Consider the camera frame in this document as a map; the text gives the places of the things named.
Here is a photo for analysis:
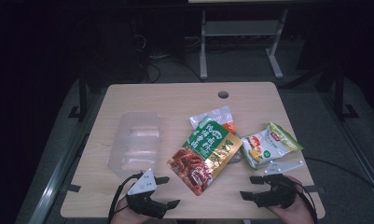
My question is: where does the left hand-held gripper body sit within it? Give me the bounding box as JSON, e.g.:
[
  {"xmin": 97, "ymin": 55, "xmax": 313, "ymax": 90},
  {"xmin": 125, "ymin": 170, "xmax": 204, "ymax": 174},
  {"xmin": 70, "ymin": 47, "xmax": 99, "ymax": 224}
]
[{"xmin": 125, "ymin": 168, "xmax": 169, "ymax": 219}]

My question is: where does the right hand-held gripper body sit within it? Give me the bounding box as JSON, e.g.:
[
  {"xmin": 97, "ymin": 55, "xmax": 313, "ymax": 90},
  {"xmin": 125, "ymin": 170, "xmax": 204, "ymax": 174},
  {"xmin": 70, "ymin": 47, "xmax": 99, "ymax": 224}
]
[{"xmin": 253, "ymin": 160, "xmax": 304, "ymax": 209}]

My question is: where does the white and green packet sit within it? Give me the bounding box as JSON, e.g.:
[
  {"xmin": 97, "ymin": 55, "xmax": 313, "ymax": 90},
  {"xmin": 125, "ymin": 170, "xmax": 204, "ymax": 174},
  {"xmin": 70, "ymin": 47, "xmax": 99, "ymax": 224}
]
[{"xmin": 240, "ymin": 120, "xmax": 304, "ymax": 171}]

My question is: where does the clear plastic container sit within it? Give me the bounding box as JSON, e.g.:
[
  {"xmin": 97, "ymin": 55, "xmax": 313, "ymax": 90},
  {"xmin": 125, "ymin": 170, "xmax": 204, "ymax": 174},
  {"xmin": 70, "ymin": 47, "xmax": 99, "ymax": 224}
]
[{"xmin": 106, "ymin": 111, "xmax": 162, "ymax": 179}]

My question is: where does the green and red sauce packet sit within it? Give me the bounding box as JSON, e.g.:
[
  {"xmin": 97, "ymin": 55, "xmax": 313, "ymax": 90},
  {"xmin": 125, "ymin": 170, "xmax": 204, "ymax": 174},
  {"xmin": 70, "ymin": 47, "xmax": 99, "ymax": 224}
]
[{"xmin": 167, "ymin": 119, "xmax": 243, "ymax": 197}]

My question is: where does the person's right hand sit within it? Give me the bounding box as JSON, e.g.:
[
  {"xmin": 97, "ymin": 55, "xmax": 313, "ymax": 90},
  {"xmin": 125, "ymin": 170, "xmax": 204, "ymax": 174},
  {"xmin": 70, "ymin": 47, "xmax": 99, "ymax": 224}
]
[{"xmin": 267, "ymin": 175, "xmax": 314, "ymax": 224}]

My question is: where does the person's left hand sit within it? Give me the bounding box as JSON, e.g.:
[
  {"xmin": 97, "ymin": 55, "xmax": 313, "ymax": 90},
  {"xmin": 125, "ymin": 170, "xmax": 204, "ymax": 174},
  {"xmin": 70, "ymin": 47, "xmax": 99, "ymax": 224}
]
[{"xmin": 110, "ymin": 196, "xmax": 151, "ymax": 224}]

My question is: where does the black stand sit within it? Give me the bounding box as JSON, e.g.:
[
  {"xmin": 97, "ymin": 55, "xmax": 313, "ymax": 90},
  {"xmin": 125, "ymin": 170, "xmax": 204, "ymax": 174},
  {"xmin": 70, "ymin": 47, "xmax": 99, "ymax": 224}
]
[
  {"xmin": 67, "ymin": 70, "xmax": 90, "ymax": 121},
  {"xmin": 333, "ymin": 65, "xmax": 360, "ymax": 121}
]

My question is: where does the white metal stand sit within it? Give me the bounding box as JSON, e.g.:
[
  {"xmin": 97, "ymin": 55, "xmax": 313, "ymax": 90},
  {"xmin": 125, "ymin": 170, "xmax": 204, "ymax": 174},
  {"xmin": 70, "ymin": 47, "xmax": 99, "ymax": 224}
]
[{"xmin": 199, "ymin": 8, "xmax": 290, "ymax": 80}]

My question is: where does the left hand-held gripper cable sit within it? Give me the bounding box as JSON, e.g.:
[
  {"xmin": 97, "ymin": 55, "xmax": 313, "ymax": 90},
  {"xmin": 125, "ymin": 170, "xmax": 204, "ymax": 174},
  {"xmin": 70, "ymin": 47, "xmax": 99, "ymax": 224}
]
[{"xmin": 107, "ymin": 172, "xmax": 144, "ymax": 224}]

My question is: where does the hand-held gripper cable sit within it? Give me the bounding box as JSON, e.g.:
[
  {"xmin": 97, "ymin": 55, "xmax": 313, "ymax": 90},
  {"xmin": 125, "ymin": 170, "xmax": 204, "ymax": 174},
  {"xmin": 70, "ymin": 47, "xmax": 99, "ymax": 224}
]
[
  {"xmin": 107, "ymin": 172, "xmax": 144, "ymax": 224},
  {"xmin": 295, "ymin": 182, "xmax": 319, "ymax": 224}
]

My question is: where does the right hand-held gripper cable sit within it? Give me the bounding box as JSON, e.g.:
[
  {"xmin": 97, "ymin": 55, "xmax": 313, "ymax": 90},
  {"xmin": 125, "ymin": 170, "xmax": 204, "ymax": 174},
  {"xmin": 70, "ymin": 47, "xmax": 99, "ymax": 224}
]
[{"xmin": 295, "ymin": 182, "xmax": 319, "ymax": 224}]

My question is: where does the black floor cable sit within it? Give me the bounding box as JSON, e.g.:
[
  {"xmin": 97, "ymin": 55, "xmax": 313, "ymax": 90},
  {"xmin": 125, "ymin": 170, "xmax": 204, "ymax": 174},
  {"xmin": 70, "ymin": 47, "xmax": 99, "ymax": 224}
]
[{"xmin": 304, "ymin": 157, "xmax": 374, "ymax": 200}]

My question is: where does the metal floor rail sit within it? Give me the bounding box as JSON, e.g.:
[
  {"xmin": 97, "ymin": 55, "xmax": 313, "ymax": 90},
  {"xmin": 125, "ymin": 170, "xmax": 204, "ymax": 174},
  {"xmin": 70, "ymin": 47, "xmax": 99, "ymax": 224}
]
[
  {"xmin": 28, "ymin": 122, "xmax": 97, "ymax": 224},
  {"xmin": 323, "ymin": 92, "xmax": 374, "ymax": 208}
]

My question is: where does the tangle of floor cables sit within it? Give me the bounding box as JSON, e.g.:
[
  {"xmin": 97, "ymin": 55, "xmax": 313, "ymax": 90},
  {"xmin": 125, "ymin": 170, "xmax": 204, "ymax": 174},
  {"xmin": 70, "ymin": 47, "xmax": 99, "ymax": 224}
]
[{"xmin": 134, "ymin": 33, "xmax": 204, "ymax": 84}]

